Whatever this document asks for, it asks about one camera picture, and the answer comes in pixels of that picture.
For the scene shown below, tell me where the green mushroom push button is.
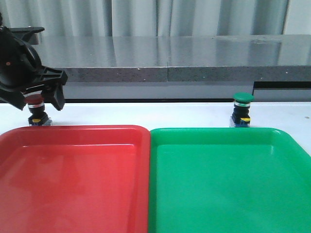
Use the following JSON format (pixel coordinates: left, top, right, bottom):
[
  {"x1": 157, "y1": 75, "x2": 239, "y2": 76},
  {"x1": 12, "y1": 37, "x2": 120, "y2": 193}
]
[{"x1": 230, "y1": 92, "x2": 254, "y2": 128}]

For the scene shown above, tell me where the grey stone counter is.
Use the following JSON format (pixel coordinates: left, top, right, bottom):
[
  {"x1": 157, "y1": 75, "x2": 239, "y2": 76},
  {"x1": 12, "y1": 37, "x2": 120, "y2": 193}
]
[{"x1": 35, "y1": 35, "x2": 311, "y2": 101}]

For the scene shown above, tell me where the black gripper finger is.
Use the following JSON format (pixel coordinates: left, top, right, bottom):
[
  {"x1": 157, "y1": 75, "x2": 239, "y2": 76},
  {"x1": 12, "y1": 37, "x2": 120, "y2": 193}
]
[
  {"x1": 0, "y1": 83, "x2": 26, "y2": 110},
  {"x1": 41, "y1": 83, "x2": 65, "y2": 111}
]

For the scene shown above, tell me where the red mushroom push button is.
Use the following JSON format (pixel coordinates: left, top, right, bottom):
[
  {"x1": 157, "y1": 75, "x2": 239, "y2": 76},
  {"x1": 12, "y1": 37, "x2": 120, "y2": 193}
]
[{"x1": 24, "y1": 94, "x2": 52, "y2": 126}]

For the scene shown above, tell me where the green plastic tray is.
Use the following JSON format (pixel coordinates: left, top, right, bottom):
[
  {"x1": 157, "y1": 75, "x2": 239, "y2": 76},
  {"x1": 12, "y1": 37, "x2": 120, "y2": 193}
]
[{"x1": 148, "y1": 128, "x2": 311, "y2": 233}]

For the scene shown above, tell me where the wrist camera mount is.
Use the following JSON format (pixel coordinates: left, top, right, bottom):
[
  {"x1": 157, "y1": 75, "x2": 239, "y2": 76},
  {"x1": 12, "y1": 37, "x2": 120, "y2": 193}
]
[{"x1": 9, "y1": 27, "x2": 45, "y2": 45}]

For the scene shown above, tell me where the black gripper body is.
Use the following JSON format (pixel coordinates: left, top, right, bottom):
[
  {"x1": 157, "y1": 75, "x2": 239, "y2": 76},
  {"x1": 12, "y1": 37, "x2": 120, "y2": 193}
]
[{"x1": 0, "y1": 26, "x2": 68, "y2": 94}]

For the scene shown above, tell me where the red plastic tray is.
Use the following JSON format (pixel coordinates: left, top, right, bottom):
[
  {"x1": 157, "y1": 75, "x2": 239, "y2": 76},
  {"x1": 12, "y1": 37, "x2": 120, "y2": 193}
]
[{"x1": 0, "y1": 125, "x2": 150, "y2": 233}]

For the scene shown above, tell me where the grey pleated curtain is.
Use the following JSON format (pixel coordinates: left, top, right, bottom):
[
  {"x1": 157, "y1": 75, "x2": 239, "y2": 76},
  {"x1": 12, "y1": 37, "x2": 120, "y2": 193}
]
[{"x1": 0, "y1": 0, "x2": 289, "y2": 36}]

